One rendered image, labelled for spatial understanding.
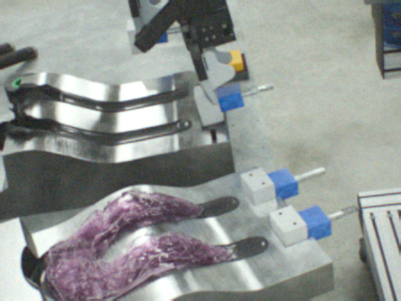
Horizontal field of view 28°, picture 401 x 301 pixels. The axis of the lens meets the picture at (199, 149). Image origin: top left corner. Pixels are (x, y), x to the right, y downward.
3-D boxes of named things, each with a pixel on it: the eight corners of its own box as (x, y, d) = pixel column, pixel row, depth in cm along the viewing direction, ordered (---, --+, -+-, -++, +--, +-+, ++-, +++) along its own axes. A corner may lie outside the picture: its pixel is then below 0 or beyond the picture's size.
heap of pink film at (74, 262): (197, 197, 124) (189, 158, 120) (241, 267, 110) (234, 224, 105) (37, 253, 119) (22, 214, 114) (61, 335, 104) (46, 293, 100)
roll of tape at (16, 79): (10, 90, 175) (5, 75, 173) (46, 83, 175) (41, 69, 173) (6, 107, 168) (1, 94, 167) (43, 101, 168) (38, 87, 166)
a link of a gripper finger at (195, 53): (208, 81, 125) (191, 27, 124) (199, 83, 126) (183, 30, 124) (209, 76, 130) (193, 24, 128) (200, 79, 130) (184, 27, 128)
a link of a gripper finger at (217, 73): (243, 99, 127) (226, 45, 125) (208, 110, 128) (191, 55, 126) (243, 97, 130) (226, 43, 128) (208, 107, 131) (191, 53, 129)
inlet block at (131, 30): (195, 34, 161) (191, 10, 158) (197, 45, 157) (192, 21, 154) (132, 44, 161) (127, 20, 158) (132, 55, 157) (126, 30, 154)
